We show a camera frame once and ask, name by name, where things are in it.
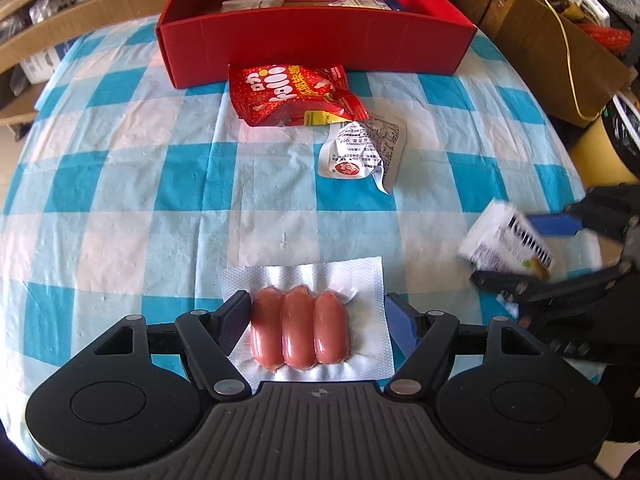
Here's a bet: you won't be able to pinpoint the pink sausage vacuum pack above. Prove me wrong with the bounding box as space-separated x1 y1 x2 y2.
221 257 394 389

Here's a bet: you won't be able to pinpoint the small white sauce packet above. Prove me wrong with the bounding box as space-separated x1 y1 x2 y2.
318 113 408 195

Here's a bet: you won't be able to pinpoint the red candy bag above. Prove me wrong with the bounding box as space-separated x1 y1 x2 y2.
228 64 369 127

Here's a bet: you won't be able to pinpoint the orange pastry clear packet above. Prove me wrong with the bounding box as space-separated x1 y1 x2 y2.
330 0 392 11

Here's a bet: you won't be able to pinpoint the white snack pouch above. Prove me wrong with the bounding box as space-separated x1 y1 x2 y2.
221 0 285 13

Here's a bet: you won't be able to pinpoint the clear bag white snack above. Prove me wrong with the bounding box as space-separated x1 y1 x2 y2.
458 200 555 280

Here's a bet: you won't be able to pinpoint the yellow round bin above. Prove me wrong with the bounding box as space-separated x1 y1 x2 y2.
570 93 640 188

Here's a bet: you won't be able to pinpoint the blue white checkered tablecloth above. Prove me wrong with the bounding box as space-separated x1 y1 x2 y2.
0 12 609 463

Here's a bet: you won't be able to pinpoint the white power strip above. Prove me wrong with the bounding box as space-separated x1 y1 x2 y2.
580 0 611 27

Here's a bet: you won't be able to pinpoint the red cardboard box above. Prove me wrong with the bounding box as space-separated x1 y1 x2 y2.
156 0 476 89

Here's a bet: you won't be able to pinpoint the wooden TV stand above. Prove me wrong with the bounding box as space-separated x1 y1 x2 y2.
0 0 212 129

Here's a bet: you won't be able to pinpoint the yellow cable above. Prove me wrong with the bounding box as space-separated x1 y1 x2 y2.
519 0 601 123

